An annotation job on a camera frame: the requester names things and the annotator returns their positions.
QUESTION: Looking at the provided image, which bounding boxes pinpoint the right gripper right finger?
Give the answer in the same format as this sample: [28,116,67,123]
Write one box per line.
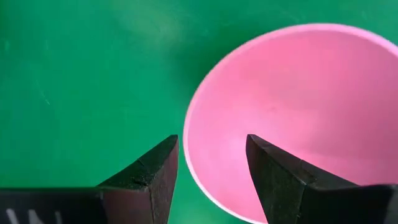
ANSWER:
[245,134,358,224]

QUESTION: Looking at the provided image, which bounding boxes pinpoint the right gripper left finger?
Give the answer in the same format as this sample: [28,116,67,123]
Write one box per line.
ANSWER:
[98,134,180,224]

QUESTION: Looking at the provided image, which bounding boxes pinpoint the plain pink bowl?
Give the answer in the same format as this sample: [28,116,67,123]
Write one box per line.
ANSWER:
[182,22,398,224]

